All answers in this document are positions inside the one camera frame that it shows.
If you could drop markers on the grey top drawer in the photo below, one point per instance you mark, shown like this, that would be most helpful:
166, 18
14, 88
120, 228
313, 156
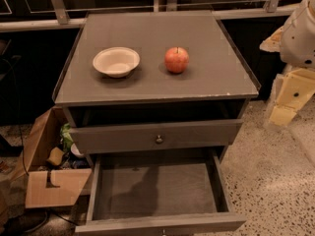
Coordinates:
123, 138

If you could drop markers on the grey drawer cabinet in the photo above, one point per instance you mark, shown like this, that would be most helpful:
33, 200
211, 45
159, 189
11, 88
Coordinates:
216, 85

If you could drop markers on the grey open middle drawer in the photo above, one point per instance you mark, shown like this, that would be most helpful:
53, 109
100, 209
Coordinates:
176, 192

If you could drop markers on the green item in box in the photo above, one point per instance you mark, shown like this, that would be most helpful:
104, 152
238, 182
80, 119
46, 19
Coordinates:
65, 137

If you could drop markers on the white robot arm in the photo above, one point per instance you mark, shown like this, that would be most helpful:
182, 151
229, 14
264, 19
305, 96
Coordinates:
295, 41

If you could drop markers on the white cup in box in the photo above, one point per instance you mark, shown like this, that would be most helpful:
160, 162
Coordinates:
76, 152

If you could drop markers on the round metal drawer knob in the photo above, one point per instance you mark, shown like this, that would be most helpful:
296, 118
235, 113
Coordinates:
159, 139

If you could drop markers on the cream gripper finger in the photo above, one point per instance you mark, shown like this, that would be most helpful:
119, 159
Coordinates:
297, 88

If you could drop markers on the white paper bowl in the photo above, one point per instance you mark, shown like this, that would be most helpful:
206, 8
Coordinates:
116, 62

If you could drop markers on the red apple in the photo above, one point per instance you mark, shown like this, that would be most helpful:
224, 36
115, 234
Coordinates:
176, 60

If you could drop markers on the brown cardboard box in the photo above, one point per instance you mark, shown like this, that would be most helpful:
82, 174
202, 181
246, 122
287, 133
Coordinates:
48, 188

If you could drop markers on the yellow sponge in box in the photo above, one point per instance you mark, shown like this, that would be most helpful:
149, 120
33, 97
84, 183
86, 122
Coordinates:
55, 157

